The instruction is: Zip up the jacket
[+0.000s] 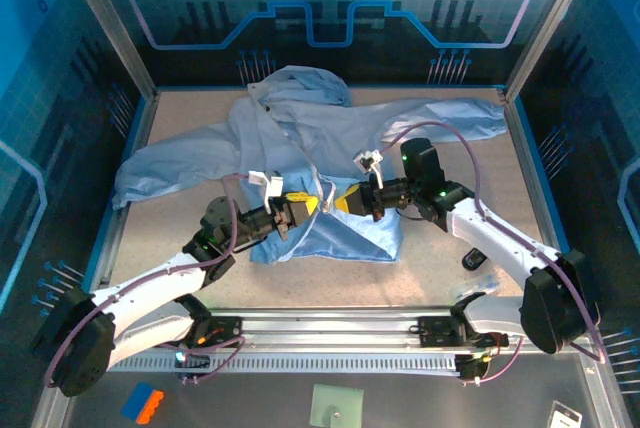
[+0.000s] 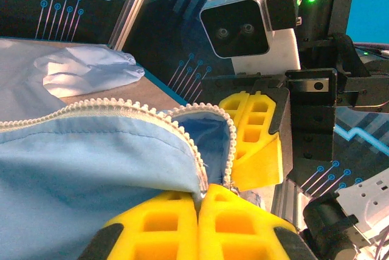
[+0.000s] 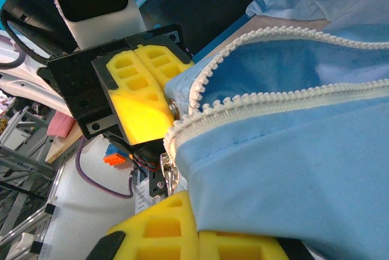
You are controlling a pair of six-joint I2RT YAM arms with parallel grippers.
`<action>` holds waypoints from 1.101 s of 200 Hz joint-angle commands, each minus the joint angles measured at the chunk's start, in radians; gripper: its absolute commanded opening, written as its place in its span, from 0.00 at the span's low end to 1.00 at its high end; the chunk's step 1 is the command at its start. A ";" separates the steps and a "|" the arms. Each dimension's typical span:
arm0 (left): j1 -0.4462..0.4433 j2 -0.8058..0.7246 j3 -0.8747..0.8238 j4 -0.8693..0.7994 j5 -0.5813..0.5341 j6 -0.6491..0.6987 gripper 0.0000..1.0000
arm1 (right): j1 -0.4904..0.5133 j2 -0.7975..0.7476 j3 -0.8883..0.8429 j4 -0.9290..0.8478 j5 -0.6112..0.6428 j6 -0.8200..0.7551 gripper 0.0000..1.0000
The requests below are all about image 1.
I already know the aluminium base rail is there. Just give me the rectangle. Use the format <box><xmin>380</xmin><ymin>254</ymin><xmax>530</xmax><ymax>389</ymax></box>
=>
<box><xmin>107</xmin><ymin>306</ymin><xmax>601</xmax><ymax>350</ymax></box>

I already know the light blue jacket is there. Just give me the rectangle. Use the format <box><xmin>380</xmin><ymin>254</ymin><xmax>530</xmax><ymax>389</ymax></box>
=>
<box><xmin>110</xmin><ymin>65</ymin><xmax>509</xmax><ymax>267</ymax></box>

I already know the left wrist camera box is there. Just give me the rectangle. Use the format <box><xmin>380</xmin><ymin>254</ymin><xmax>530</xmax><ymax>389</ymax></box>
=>
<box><xmin>248</xmin><ymin>170</ymin><xmax>285</xmax><ymax>214</ymax></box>

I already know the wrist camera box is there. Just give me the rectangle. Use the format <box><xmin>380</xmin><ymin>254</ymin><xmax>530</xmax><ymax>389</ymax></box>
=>
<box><xmin>352</xmin><ymin>148</ymin><xmax>386</xmax><ymax>189</ymax></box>
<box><xmin>248</xmin><ymin>170</ymin><xmax>285</xmax><ymax>214</ymax></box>

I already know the blue and orange block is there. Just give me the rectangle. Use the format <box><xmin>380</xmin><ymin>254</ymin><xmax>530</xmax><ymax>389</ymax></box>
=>
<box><xmin>120</xmin><ymin>381</ymin><xmax>165</xmax><ymax>425</ymax></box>

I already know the aluminium side rail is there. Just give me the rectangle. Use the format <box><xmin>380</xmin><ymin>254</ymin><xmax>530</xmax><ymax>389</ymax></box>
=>
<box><xmin>499</xmin><ymin>87</ymin><xmax>586</xmax><ymax>309</ymax></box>
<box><xmin>87</xmin><ymin>90</ymin><xmax>161</xmax><ymax>309</ymax></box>

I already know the green square plate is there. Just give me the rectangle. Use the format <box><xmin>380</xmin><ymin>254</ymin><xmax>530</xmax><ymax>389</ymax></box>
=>
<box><xmin>309</xmin><ymin>383</ymin><xmax>365</xmax><ymax>428</ymax></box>

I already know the aluminium frame post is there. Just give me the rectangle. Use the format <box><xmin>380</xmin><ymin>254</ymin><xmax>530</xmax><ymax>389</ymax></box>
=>
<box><xmin>503</xmin><ymin>0</ymin><xmax>604</xmax><ymax>102</ymax></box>
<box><xmin>54</xmin><ymin>0</ymin><xmax>160</xmax><ymax>100</ymax></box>

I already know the black control box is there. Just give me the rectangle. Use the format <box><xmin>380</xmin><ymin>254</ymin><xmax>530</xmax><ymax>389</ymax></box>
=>
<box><xmin>455</xmin><ymin>353</ymin><xmax>485</xmax><ymax>383</ymax></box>
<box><xmin>173</xmin><ymin>345</ymin><xmax>211</xmax><ymax>382</ymax></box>

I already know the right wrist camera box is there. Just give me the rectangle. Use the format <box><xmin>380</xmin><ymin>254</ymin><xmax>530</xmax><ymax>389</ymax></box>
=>
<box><xmin>352</xmin><ymin>148</ymin><xmax>386</xmax><ymax>189</ymax></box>

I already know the small black object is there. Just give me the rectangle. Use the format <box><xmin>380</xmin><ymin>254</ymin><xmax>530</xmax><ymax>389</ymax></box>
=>
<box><xmin>462</xmin><ymin>247</ymin><xmax>489</xmax><ymax>272</ymax></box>

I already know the grey slotted cable duct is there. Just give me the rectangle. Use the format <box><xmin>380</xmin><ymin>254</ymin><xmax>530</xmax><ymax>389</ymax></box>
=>
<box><xmin>107</xmin><ymin>352</ymin><xmax>461</xmax><ymax>375</ymax></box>

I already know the white and black card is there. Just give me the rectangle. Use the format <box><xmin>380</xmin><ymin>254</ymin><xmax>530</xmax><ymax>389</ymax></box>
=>
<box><xmin>547</xmin><ymin>400</ymin><xmax>584</xmax><ymax>428</ymax></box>

